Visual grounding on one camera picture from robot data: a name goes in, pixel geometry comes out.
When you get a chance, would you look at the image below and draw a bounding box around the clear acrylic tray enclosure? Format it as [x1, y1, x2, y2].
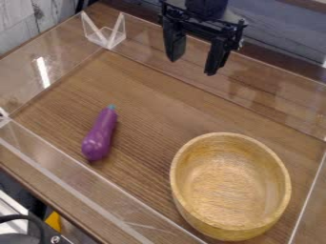
[0, 5, 326, 244]

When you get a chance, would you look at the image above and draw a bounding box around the purple toy eggplant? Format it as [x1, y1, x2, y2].
[81, 105, 118, 161]

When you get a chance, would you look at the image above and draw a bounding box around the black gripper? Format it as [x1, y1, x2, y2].
[160, 0, 247, 76]

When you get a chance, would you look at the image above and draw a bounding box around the clear acrylic corner bracket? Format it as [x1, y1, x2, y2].
[80, 12, 125, 50]

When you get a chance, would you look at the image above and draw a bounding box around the black and yellow device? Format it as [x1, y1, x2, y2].
[0, 185, 73, 244]

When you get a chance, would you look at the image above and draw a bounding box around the brown wooden bowl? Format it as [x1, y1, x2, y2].
[169, 132, 291, 241]

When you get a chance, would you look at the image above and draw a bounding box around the black cable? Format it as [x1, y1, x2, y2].
[0, 213, 45, 244]

